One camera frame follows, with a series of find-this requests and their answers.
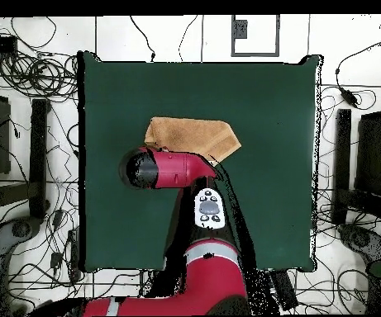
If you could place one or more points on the tan terry towel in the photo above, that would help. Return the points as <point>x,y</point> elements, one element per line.
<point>190,133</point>

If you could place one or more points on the dark green table cloth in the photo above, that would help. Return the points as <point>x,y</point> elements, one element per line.
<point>127,99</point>

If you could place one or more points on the grey rectangular floor frame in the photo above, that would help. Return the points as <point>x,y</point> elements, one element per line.
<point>255,54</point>

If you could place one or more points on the small black adapter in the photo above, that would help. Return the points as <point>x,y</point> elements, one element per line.
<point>56,260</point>

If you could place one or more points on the black power strip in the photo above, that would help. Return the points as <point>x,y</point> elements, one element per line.
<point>74,254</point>

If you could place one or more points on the black power adapter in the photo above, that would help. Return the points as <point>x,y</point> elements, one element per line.
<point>348,96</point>

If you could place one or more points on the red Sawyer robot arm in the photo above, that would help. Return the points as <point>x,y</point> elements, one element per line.
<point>177,171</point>

